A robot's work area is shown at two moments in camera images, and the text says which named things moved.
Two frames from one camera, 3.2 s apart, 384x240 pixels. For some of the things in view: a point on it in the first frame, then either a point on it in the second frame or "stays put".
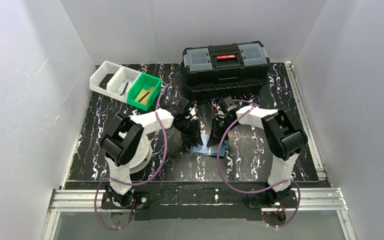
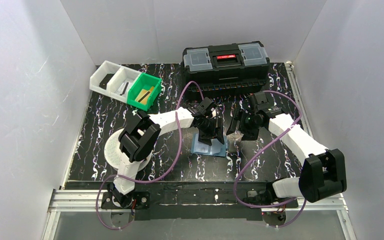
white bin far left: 98,80 stays put
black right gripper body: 217,127 to 241,122
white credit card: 122,90 stays put
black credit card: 104,83 stays put
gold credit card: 144,95 stays put
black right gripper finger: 219,127 to 250,134
